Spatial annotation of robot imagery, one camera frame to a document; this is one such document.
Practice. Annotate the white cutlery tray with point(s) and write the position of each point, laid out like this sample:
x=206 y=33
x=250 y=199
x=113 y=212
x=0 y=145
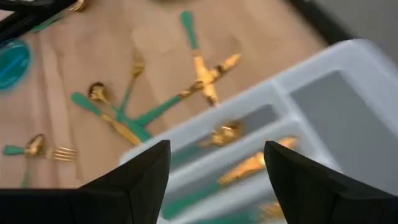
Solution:
x=311 y=71

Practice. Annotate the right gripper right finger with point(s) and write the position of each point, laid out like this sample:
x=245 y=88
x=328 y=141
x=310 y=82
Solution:
x=311 y=199

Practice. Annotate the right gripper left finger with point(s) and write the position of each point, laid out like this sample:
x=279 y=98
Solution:
x=133 y=193

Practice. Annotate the teal translucent plate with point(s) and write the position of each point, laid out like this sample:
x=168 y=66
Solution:
x=12 y=62

